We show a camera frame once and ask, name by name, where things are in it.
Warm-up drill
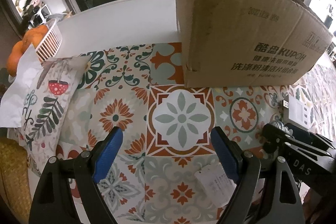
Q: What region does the white paper sheet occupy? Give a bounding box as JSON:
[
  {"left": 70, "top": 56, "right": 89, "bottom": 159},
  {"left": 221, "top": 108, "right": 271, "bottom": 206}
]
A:
[{"left": 0, "top": 44, "right": 44, "bottom": 128}]

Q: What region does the white flat box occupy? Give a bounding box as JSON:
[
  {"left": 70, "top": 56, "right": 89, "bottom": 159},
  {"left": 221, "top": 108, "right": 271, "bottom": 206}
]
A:
[{"left": 288, "top": 95, "right": 317, "bottom": 127}]

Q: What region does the white slatted basket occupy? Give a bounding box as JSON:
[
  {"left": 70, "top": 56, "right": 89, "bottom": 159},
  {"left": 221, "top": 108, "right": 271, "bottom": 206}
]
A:
[{"left": 35, "top": 19, "right": 63, "bottom": 62}]

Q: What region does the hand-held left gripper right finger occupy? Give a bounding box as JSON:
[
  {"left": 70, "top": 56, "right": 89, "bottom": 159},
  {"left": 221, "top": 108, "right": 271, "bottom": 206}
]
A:
[{"left": 211, "top": 126, "right": 305, "bottom": 224}]

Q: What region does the mushroom print pillow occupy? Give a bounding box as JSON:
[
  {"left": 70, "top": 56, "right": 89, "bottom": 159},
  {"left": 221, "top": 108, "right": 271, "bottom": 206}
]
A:
[{"left": 17, "top": 56, "right": 91, "bottom": 177}]

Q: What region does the brown cardboard box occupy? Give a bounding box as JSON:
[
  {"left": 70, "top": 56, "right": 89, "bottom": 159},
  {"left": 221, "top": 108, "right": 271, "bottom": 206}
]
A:
[{"left": 172, "top": 0, "right": 333, "bottom": 88}]

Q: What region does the yellow woven box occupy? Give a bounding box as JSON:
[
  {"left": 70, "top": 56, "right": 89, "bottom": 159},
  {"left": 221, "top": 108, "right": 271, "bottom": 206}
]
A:
[{"left": 0, "top": 139, "right": 33, "bottom": 216}]

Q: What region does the patterned floral tablecloth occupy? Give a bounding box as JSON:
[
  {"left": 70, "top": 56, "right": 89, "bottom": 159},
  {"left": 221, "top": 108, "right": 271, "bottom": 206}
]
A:
[{"left": 26, "top": 0, "right": 336, "bottom": 224}]

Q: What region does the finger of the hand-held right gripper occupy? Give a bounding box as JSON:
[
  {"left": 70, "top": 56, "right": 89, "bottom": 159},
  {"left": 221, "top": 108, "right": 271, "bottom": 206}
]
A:
[
  {"left": 286, "top": 124, "right": 336, "bottom": 151},
  {"left": 263, "top": 124, "right": 328, "bottom": 160}
]

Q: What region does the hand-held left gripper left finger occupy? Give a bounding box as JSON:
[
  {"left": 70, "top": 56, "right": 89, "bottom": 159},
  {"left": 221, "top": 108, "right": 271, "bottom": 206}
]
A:
[{"left": 29, "top": 126, "right": 124, "bottom": 224}]

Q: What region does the white paper label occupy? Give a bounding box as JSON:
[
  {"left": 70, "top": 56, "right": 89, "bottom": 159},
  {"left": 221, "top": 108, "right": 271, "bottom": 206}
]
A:
[{"left": 194, "top": 164, "right": 237, "bottom": 207}]

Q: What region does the orange fruit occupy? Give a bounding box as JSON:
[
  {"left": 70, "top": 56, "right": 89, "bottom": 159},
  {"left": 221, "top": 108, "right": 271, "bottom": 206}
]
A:
[
  {"left": 7, "top": 52, "right": 24, "bottom": 77},
  {"left": 22, "top": 25, "right": 49, "bottom": 46},
  {"left": 12, "top": 41, "right": 30, "bottom": 56}
]

